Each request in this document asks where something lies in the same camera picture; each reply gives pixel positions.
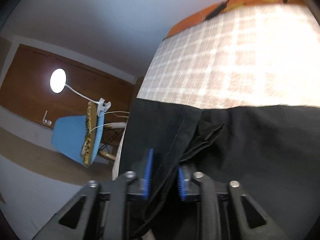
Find white cable on chair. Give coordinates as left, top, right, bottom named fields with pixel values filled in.
left=80, top=109, right=131, bottom=156

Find yellow patterned chair cushion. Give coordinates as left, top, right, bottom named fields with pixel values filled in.
left=81, top=101, right=97, bottom=167

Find black cable on bed edge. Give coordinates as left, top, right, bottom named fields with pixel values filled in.
left=204, top=0, right=242, bottom=21

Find blue chair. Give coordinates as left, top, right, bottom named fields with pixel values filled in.
left=52, top=115, right=116, bottom=167

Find brown wooden door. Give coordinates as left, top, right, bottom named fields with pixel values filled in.
left=0, top=43, right=136, bottom=131

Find black pants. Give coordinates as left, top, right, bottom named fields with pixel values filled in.
left=119, top=99, right=319, bottom=239

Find white clip lamp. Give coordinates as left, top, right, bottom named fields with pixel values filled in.
left=49, top=68, right=112, bottom=117

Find orange bed sheet edge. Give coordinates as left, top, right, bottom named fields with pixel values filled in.
left=166, top=0, right=307, bottom=38

